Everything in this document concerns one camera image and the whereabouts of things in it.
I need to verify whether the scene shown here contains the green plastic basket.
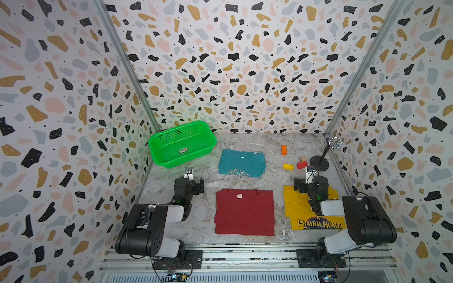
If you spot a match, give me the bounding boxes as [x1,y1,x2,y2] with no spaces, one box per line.
[149,121,217,169]

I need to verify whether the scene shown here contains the red t-shirt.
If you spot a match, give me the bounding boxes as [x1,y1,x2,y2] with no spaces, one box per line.
[214,189,276,237]

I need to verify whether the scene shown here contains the teal t-shirt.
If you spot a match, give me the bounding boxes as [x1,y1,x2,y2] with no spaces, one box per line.
[218,149,266,178]

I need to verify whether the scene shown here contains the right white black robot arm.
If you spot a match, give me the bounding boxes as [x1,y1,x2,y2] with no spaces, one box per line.
[294,176,397,261]

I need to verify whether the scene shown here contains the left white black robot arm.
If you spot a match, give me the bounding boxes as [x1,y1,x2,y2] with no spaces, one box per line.
[114,177,205,261]

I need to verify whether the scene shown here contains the yellow printed folded t-shirt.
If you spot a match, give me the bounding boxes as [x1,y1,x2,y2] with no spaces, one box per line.
[283,186,347,231]

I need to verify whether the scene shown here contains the black stand with round gauge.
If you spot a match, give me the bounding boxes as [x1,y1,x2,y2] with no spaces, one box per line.
[310,137,342,172]

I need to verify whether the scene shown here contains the red wooden block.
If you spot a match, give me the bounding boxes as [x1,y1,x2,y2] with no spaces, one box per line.
[297,161,309,170]

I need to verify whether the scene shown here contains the yellow wooden block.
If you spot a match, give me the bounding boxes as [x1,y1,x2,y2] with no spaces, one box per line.
[283,163,294,171]

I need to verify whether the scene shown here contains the orange wooden block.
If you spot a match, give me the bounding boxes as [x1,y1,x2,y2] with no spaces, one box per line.
[281,145,287,156]

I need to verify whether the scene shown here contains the right green circuit board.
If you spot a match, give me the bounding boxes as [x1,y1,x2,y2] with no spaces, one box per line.
[318,271,338,283]

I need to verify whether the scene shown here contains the green circuit board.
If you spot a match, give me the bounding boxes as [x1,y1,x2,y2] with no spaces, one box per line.
[318,271,338,283]
[166,271,189,283]

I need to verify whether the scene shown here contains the left green circuit board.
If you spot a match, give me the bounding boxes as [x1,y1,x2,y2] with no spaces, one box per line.
[166,271,189,283]

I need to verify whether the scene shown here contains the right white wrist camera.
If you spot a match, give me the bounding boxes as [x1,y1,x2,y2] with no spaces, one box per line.
[306,165,316,184]

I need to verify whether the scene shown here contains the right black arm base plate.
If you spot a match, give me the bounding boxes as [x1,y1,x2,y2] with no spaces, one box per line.
[296,249,347,268]

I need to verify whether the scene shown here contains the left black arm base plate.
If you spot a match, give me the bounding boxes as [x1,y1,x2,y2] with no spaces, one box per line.
[152,250,203,270]

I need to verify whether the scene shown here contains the aluminium rail frame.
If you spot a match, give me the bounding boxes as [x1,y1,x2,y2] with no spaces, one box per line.
[100,242,403,283]

